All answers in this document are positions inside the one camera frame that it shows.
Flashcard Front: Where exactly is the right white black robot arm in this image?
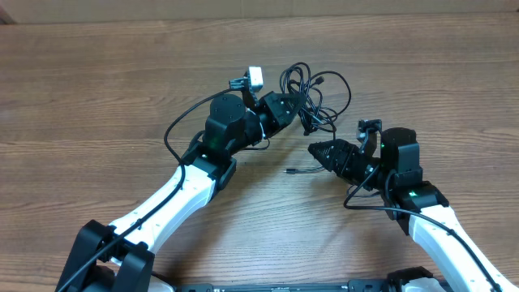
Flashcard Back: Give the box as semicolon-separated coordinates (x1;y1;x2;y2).
308;127;518;291

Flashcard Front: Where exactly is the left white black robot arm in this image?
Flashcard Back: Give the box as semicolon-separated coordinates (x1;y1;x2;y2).
56;89;306;291

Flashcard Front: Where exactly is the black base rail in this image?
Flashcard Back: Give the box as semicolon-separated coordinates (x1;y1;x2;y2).
173;279;391;292

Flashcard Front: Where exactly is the black USB cable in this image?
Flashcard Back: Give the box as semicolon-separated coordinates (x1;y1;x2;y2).
278;62;352;175

